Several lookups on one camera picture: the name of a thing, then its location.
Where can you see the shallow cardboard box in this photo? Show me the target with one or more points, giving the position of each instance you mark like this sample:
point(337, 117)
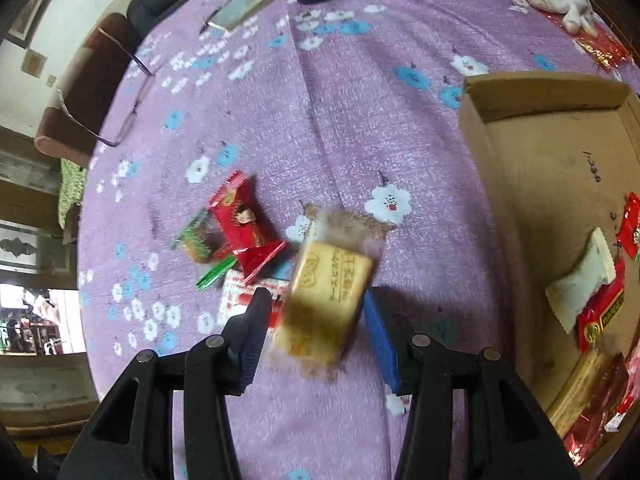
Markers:
point(540, 170)

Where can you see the eyeglasses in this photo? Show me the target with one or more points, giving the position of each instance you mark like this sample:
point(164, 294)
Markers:
point(125, 125)

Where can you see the red white snack packet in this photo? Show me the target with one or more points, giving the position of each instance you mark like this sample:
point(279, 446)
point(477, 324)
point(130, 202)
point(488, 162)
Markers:
point(237, 300)

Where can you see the yellow wall tag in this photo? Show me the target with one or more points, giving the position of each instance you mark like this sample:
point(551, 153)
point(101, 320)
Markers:
point(34, 63)

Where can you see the pink snack packet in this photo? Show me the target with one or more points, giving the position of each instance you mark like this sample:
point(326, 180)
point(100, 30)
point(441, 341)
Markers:
point(619, 416)

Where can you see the purple floral tablecloth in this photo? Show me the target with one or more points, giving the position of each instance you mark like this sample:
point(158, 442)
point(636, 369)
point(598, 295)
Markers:
point(310, 135)

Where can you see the green flat packet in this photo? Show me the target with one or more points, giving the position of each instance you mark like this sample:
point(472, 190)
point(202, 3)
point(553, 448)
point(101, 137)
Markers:
point(245, 5)

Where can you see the wooden glass cabinet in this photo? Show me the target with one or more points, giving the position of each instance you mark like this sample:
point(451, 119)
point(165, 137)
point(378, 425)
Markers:
point(30, 200)

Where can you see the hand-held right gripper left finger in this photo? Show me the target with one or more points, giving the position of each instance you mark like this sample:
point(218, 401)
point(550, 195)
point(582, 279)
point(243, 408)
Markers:
point(250, 345)

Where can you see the green strip packet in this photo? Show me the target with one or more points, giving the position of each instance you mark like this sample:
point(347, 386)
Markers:
point(215, 275)

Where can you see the small red snack packet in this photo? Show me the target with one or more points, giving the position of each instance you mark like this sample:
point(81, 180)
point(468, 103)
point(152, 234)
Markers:
point(631, 227)

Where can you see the yellow cake packet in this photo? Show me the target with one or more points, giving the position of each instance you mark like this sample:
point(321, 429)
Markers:
point(325, 300)
point(577, 390)

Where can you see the red gold foil packet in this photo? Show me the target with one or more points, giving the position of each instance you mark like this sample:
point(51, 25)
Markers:
point(597, 420)

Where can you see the red printed bag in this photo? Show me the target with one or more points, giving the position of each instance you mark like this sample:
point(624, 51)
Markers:
point(600, 45)

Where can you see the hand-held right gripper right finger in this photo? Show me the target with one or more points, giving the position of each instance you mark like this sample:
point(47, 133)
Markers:
point(380, 340)

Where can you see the red yellow snack packet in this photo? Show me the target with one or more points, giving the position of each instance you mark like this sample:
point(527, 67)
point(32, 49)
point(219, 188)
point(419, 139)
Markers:
point(602, 312)

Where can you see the brown chair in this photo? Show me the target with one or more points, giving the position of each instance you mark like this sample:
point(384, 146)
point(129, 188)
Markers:
point(85, 95)

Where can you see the red packet with figure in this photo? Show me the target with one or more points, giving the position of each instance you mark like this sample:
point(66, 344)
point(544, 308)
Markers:
point(245, 227)

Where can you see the green clear snack packet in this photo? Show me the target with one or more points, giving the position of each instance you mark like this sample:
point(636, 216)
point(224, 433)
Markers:
point(196, 240)

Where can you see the green cushion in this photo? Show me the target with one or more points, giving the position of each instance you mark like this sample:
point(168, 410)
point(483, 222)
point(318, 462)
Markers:
point(70, 190)

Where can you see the framed picture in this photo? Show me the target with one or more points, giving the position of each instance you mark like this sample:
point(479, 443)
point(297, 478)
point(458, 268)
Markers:
point(25, 22)

